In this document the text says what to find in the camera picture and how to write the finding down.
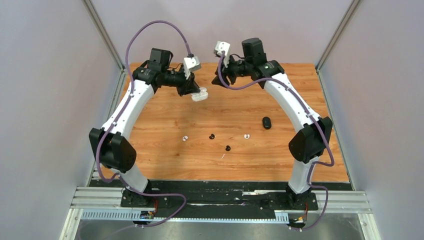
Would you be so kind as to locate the aluminium corner post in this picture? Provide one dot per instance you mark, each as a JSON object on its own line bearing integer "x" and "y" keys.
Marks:
{"x": 345, "y": 20}
{"x": 94, "y": 15}

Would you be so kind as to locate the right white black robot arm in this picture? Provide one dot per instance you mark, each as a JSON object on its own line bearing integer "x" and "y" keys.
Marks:
{"x": 313, "y": 132}

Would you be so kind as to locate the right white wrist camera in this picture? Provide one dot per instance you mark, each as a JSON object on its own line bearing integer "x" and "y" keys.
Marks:
{"x": 222, "y": 48}

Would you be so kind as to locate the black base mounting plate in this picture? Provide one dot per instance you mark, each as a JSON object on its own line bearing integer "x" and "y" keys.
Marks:
{"x": 219, "y": 199}

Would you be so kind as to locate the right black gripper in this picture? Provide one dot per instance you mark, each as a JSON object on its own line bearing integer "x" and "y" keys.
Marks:
{"x": 227, "y": 71}

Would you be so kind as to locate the left aluminium corner post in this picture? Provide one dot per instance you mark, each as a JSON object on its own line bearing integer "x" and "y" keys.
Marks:
{"x": 94, "y": 15}

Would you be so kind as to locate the black earbud charging case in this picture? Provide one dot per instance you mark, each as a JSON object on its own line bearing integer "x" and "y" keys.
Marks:
{"x": 266, "y": 123}

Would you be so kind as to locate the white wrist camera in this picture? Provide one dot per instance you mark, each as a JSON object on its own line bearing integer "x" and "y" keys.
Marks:
{"x": 190, "y": 65}
{"x": 222, "y": 48}

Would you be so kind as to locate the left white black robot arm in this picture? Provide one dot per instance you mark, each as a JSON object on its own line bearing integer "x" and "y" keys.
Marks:
{"x": 110, "y": 143}

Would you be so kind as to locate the aluminium front rail frame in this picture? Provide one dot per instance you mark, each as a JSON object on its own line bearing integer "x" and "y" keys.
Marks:
{"x": 104, "y": 203}

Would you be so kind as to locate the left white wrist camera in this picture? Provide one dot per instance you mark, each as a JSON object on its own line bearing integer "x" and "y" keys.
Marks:
{"x": 190, "y": 65}

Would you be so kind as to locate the right aluminium corner post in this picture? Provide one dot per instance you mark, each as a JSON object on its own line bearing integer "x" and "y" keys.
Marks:
{"x": 345, "y": 20}

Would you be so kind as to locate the white earbud charging case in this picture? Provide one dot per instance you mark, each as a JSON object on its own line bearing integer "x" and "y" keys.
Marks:
{"x": 200, "y": 96}

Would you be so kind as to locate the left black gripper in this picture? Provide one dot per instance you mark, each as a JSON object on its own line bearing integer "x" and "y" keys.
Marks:
{"x": 191, "y": 86}

